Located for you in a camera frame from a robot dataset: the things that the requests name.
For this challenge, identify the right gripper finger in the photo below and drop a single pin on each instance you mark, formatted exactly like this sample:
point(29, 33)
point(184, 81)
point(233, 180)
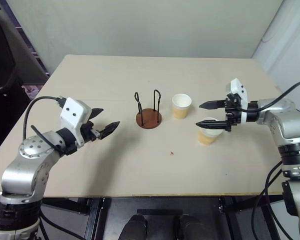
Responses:
point(212, 124)
point(213, 105)

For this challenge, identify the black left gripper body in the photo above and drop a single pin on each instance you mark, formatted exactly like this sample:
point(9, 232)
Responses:
point(88, 130)

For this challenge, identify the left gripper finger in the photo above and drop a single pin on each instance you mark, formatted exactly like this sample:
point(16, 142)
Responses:
point(110, 128)
point(96, 112)

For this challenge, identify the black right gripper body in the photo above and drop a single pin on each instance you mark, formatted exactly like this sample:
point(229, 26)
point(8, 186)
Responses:
point(233, 113)

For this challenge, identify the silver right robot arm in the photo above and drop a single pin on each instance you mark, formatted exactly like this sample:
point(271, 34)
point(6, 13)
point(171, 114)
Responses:
point(282, 120)

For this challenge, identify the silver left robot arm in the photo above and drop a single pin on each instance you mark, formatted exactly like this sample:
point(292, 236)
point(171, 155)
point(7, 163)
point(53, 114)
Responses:
point(22, 172)

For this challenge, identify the white tan paper cup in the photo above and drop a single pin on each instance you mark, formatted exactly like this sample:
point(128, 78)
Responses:
point(207, 139)
point(181, 111)

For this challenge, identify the grey slanted panel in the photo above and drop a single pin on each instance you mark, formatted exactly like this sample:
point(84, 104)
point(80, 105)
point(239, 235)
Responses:
point(27, 55)

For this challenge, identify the dark rounded shape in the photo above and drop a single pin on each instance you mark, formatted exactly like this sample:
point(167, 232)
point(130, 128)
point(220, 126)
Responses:
point(133, 227)

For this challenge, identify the black chair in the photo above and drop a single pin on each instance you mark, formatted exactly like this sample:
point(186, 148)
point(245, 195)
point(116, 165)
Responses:
point(1, 50)

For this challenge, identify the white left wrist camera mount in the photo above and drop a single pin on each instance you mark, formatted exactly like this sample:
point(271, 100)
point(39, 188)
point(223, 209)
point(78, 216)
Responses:
point(72, 112)

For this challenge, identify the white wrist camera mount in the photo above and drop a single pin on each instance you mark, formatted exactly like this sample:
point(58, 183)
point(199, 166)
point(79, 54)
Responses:
point(238, 87)
point(72, 112)

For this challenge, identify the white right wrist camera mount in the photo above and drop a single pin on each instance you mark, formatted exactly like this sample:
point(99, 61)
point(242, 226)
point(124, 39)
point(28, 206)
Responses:
point(238, 87)

